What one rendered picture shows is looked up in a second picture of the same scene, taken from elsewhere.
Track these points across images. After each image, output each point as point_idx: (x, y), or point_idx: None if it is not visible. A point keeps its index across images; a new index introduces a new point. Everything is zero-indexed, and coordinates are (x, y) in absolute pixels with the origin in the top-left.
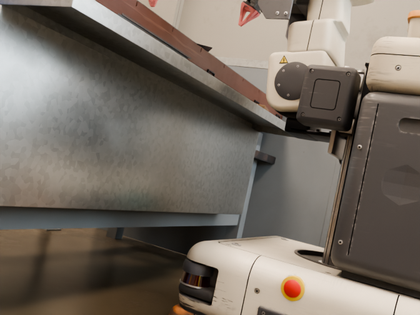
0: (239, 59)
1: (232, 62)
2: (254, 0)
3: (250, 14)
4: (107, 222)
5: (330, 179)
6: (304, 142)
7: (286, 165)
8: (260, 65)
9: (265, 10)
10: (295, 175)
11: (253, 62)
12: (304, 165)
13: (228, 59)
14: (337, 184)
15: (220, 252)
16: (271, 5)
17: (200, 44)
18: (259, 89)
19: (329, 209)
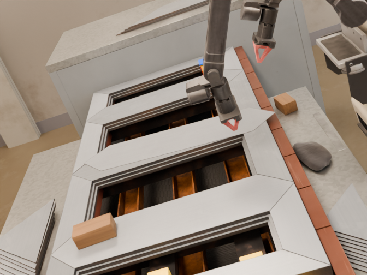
0: (171, 23)
1: (167, 29)
2: (273, 43)
3: (268, 51)
4: None
5: (309, 79)
6: (273, 64)
7: (267, 89)
8: (197, 20)
9: (361, 99)
10: (279, 92)
11: (188, 19)
12: (283, 81)
13: (160, 28)
14: (315, 81)
15: None
16: (365, 93)
17: (267, 118)
18: (254, 71)
19: (318, 101)
